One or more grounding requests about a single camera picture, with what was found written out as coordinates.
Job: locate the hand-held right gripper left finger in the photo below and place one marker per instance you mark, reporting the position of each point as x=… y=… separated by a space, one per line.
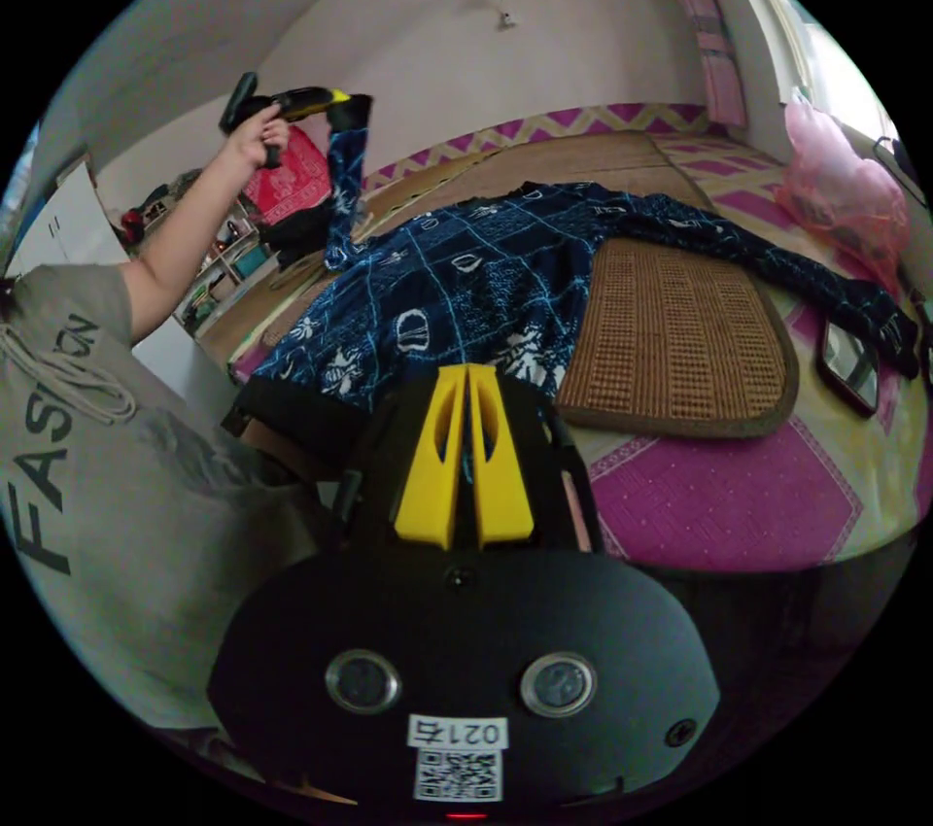
x=426 y=476

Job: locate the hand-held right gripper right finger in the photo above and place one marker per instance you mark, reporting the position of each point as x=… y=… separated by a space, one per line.
x=506 y=483

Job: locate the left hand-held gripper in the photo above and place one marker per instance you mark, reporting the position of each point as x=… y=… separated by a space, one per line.
x=302 y=102

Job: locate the blue patterned long sleeve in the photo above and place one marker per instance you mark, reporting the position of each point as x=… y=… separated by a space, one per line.
x=466 y=287

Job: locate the person's left forearm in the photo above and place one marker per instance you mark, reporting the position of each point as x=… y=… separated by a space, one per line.
x=182 y=243

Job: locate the red patterned cloth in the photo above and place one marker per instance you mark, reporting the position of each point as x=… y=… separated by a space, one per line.
x=288 y=181

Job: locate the person's left hand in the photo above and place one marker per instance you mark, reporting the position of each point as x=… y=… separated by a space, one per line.
x=255 y=141

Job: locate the open shelf with items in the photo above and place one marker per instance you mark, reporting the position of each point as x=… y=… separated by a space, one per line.
x=219 y=257

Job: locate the brown woven seat pad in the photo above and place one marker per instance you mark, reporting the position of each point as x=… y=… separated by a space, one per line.
x=670 y=338

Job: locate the person's body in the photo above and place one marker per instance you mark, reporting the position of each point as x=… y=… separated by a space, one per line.
x=131 y=476

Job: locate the white cupboard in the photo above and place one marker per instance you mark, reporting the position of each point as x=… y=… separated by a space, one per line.
x=62 y=225

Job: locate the black framed hand mirror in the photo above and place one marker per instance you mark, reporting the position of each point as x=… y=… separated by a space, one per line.
x=849 y=359

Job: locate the pink curtain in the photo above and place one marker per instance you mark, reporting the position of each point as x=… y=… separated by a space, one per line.
x=700 y=24

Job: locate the pink plastic bag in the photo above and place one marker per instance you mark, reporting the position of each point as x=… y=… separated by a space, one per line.
x=838 y=192

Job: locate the window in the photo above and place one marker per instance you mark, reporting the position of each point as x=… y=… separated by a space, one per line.
x=824 y=68

